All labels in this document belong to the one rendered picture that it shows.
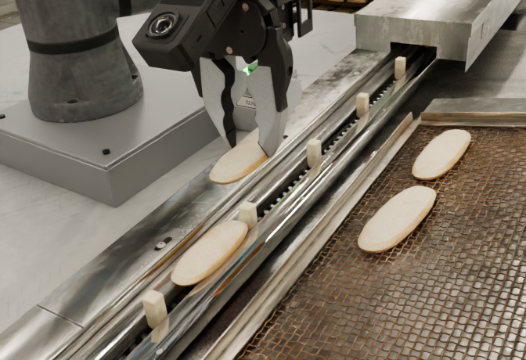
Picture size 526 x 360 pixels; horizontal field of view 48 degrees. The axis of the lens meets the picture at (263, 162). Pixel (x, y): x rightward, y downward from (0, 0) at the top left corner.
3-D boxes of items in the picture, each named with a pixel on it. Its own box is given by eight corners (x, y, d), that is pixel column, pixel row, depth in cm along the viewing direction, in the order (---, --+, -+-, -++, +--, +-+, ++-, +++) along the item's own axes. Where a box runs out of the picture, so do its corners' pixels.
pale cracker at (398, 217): (407, 187, 53) (405, 176, 52) (447, 193, 50) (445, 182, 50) (346, 248, 46) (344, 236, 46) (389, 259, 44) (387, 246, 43)
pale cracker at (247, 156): (259, 131, 59) (258, 121, 58) (293, 138, 57) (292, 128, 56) (199, 180, 52) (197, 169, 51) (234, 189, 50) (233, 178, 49)
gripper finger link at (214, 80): (261, 127, 59) (265, 41, 53) (227, 154, 54) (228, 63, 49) (235, 118, 60) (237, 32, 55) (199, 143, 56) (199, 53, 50)
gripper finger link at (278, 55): (303, 106, 49) (282, 1, 46) (294, 113, 48) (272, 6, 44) (257, 106, 52) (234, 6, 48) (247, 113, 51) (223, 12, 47)
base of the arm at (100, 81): (11, 103, 81) (-11, 34, 76) (103, 68, 90) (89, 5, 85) (69, 134, 72) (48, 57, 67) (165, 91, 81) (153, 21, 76)
